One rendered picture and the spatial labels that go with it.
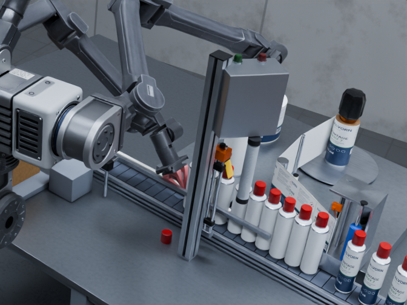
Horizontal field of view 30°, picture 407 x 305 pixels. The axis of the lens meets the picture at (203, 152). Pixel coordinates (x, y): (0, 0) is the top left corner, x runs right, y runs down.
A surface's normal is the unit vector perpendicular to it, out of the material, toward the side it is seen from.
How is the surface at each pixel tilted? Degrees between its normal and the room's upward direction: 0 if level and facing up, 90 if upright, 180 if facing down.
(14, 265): 0
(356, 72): 90
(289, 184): 90
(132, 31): 28
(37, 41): 0
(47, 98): 0
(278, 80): 90
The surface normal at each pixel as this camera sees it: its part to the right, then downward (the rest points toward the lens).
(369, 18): -0.40, 0.44
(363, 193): 0.14, -0.84
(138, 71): 0.51, -0.66
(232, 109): 0.35, 0.54
